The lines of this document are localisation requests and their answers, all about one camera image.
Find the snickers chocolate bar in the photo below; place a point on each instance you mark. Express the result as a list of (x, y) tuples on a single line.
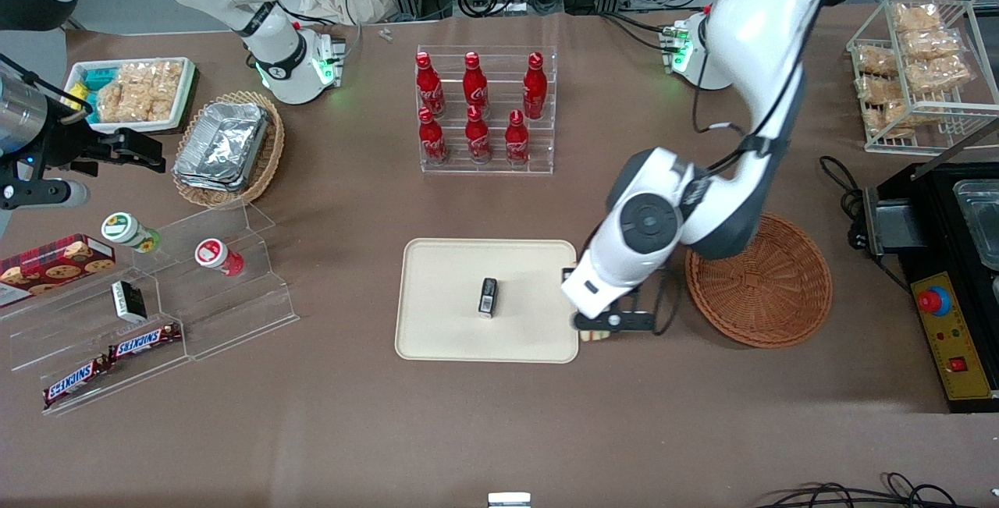
[(144, 342), (74, 383)]

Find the yellow control box red button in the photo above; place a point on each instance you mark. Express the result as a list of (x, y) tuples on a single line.
[(956, 360)]

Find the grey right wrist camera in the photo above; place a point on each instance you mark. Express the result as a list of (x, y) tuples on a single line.
[(43, 194)]

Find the green-lid yoghurt cup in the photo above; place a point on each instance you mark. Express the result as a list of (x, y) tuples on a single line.
[(125, 229)]

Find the small silver metal object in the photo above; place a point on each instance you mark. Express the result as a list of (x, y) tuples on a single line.
[(509, 500)]

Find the clear acrylic stepped display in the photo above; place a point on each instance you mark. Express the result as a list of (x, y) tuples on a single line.
[(234, 313)]

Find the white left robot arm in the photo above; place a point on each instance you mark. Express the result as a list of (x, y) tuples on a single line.
[(765, 32)]

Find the beige rectangular tray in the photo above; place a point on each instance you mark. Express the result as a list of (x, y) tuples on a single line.
[(445, 305)]

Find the teal snack pack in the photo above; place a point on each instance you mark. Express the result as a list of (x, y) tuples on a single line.
[(97, 77)]

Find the red cola bottle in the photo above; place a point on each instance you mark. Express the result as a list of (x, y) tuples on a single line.
[(475, 87), (432, 141), (478, 140), (535, 90), (430, 90), (517, 141)]

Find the black and white small box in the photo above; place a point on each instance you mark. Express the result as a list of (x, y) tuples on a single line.
[(129, 301)]

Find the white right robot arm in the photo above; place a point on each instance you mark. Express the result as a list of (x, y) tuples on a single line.
[(269, 51)]

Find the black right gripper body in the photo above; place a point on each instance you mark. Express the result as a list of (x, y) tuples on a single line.
[(69, 147)]

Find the round brown wicker basket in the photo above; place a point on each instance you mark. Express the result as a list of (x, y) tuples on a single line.
[(765, 289)]

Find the black countertop appliance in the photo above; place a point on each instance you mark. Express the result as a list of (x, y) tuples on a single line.
[(929, 211)]

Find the stack of foil trays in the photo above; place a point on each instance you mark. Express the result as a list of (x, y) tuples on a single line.
[(222, 145)]

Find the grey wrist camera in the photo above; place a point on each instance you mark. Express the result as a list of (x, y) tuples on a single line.
[(616, 321), (43, 194)]

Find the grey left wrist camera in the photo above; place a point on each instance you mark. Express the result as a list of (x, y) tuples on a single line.
[(616, 321)]

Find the red-lid yoghurt cup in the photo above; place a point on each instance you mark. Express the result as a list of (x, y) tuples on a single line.
[(215, 254)]

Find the clear acrylic bottle rack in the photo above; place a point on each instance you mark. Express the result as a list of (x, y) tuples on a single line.
[(538, 145)]

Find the white plastic snack tray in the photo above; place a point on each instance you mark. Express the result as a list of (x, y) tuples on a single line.
[(183, 98)]

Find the triangular sandwich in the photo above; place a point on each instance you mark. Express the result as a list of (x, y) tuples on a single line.
[(595, 335)]

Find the oval tan wicker basket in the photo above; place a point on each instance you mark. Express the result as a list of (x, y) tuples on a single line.
[(269, 157)]

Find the yellow snack pack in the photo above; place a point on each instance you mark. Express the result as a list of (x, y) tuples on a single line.
[(76, 96)]

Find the red cookie box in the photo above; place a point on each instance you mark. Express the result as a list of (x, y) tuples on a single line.
[(55, 266)]

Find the clear glass appliance tray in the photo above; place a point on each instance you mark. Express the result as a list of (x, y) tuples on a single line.
[(979, 223)]

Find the rice cracker snack pack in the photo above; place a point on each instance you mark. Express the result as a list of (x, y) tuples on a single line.
[(933, 44), (917, 18), (886, 119), (878, 89), (874, 59), (940, 73), (117, 98), (162, 87)]

